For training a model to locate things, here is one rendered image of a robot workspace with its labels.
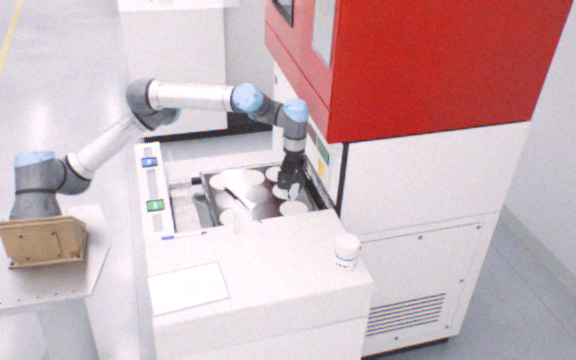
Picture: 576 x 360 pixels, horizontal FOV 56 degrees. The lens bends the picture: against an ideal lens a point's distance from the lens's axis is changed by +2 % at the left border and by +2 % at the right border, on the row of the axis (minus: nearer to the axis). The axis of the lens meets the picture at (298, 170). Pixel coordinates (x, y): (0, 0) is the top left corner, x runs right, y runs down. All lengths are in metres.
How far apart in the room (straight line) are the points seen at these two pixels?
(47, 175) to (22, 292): 0.36
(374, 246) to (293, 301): 0.58
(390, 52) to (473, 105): 0.39
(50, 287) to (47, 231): 0.17
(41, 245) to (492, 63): 1.51
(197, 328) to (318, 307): 0.34
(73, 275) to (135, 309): 0.99
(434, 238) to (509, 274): 1.14
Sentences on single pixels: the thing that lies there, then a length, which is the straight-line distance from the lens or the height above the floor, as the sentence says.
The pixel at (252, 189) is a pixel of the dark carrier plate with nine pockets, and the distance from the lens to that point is 2.00.
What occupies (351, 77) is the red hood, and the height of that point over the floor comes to 1.45.
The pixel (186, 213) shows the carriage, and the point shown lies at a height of 0.88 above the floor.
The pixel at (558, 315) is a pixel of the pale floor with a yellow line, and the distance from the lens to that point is 3.13.
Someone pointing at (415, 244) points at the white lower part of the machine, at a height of 0.72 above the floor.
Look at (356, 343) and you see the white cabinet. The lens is 1.80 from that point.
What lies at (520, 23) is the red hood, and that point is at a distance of 1.80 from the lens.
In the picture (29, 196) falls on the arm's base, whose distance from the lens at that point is 1.87.
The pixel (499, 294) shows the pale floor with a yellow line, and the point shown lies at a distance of 3.10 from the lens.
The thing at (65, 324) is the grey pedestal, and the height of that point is 0.54.
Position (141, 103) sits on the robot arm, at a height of 1.31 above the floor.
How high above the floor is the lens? 2.11
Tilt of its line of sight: 35 degrees down
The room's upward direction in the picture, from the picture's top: 4 degrees clockwise
